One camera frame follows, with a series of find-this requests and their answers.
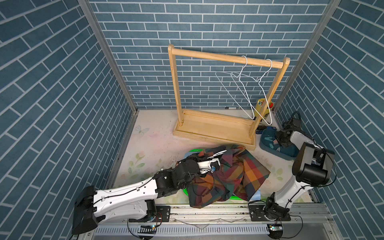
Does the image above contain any green plastic basket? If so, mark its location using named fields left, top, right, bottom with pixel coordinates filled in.
left=183, top=149, right=241, bottom=200

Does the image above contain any yellow pen cup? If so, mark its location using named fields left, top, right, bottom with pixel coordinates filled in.
left=254, top=97, right=274, bottom=121

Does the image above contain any wooden clothes rack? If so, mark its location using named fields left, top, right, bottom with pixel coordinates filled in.
left=168, top=45, right=291, bottom=151

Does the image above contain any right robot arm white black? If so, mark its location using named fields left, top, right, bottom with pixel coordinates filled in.
left=260, top=111, right=337, bottom=221

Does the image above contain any light blue shirt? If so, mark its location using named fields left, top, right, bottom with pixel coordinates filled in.
left=249, top=190, right=261, bottom=202

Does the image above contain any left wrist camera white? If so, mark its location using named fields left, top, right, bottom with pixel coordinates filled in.
left=198, top=158, right=221, bottom=174

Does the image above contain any dark multicolour plaid shirt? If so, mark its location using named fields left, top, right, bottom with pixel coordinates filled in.
left=187, top=145, right=270, bottom=209

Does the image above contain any blue black stapler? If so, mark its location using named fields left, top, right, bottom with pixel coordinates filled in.
left=256, top=125, right=269, bottom=135

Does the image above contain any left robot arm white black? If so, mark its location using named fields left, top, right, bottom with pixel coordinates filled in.
left=72, top=154, right=221, bottom=235

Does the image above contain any teal storage box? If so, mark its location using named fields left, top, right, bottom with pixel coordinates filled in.
left=259, top=129, right=299, bottom=161

